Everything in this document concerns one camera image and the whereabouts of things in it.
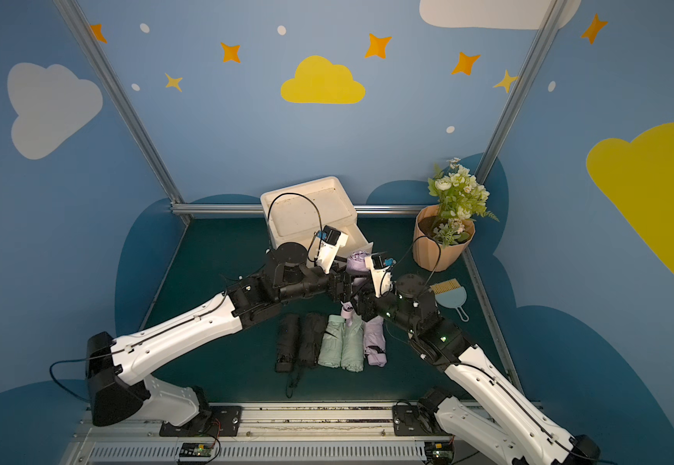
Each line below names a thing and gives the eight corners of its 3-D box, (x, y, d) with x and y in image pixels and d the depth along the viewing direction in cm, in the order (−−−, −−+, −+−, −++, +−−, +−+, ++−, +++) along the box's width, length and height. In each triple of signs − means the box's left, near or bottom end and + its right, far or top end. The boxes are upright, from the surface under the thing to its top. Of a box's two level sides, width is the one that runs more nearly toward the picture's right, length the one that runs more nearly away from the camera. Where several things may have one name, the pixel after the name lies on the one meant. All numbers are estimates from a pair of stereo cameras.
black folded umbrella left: (274, 372, 84) (272, 369, 81) (281, 317, 94) (280, 314, 92) (296, 372, 84) (295, 369, 82) (301, 317, 94) (300, 314, 92)
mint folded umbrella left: (318, 365, 85) (317, 362, 83) (325, 317, 95) (325, 313, 92) (340, 368, 84) (340, 365, 82) (345, 319, 94) (345, 315, 92)
